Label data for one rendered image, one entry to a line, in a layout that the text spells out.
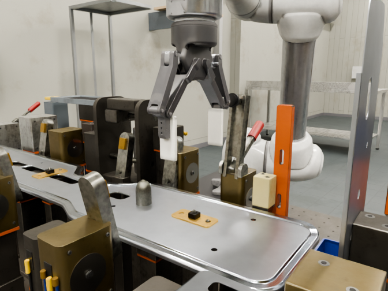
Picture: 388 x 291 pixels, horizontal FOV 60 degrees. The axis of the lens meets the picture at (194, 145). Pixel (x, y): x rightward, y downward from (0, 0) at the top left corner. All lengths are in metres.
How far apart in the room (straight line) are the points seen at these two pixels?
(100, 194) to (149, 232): 0.12
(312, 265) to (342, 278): 0.03
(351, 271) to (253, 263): 0.15
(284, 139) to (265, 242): 0.21
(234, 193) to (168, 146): 0.24
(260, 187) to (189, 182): 0.24
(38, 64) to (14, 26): 0.41
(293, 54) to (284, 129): 0.50
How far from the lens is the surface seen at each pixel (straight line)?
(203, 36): 0.54
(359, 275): 0.40
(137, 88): 4.64
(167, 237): 0.56
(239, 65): 6.15
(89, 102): 1.22
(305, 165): 1.33
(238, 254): 0.52
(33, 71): 3.89
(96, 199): 0.50
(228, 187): 0.72
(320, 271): 0.39
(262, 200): 0.67
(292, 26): 1.08
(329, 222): 1.42
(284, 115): 0.66
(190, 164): 0.84
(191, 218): 0.62
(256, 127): 0.78
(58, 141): 1.12
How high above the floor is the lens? 1.26
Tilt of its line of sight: 12 degrees down
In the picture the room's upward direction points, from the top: straight up
